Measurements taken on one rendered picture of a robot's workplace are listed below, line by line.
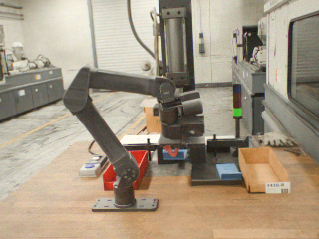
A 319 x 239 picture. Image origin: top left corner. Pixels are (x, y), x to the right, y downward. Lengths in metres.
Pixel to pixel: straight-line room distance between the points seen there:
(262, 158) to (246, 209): 0.37
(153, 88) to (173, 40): 0.39
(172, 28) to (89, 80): 0.48
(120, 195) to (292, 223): 0.48
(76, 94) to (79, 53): 10.55
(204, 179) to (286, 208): 0.29
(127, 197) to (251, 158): 0.54
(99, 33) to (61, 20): 1.42
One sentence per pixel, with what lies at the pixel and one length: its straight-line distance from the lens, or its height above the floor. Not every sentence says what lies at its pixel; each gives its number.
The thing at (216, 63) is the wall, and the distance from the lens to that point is 10.48.
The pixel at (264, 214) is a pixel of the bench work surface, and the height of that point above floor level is 0.90.
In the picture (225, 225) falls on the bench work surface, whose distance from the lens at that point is 0.91.
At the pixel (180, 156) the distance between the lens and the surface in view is 1.06.
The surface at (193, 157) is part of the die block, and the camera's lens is 1.31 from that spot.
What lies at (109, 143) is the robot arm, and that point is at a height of 1.11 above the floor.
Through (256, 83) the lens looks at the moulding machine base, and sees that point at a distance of 4.34.
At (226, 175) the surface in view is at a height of 0.94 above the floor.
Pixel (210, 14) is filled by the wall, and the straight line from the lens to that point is 10.50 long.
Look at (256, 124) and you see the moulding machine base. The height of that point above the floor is 0.28.
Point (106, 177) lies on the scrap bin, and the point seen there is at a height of 0.94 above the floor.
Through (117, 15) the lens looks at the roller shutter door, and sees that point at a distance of 10.92.
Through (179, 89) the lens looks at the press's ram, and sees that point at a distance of 1.28.
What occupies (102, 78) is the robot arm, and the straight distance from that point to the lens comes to 0.89.
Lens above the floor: 1.37
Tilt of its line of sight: 13 degrees down
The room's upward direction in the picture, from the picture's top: 4 degrees counter-clockwise
